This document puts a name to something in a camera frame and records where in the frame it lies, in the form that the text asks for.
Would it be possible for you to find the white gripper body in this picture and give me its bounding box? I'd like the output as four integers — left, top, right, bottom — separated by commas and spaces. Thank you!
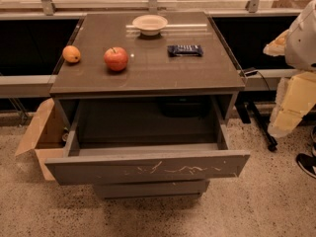
270, 78, 289, 129

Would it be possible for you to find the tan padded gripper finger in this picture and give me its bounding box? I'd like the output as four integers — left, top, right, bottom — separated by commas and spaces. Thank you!
268, 72, 316, 138

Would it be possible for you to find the grey top drawer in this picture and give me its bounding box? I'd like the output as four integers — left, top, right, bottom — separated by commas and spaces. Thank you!
45, 97, 250, 185

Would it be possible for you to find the grey drawer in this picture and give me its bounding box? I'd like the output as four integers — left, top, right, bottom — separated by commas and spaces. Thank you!
45, 97, 250, 185
94, 180, 209, 198

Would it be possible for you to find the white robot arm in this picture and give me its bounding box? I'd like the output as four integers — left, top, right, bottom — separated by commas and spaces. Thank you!
263, 0, 316, 138

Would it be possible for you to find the grey bottom drawer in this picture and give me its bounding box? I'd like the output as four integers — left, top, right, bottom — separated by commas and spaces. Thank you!
94, 180, 209, 198

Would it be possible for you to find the grey drawer cabinet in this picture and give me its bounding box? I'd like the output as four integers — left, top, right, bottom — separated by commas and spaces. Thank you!
49, 11, 246, 200

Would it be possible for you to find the black stand leg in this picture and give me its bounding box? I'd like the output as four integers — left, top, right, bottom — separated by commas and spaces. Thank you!
235, 101, 277, 152

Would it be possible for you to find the black and white shoe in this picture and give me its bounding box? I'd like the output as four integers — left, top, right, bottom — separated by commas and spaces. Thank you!
296, 153, 316, 179

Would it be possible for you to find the blue snack bar wrapper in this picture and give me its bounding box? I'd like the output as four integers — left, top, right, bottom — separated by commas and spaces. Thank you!
167, 45, 203, 56

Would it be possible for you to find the white bowl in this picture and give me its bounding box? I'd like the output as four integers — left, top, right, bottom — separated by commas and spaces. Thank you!
132, 15, 168, 36

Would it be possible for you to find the red apple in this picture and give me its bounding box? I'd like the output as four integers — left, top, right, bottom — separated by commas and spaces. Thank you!
104, 47, 128, 71

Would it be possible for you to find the orange fruit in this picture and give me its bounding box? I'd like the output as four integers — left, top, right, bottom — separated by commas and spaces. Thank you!
62, 45, 81, 63

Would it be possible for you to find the cardboard box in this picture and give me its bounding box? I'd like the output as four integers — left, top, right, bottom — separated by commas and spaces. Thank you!
15, 99, 64, 181

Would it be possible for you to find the black cable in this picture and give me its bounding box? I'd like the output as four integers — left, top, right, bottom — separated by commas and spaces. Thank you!
238, 66, 272, 91

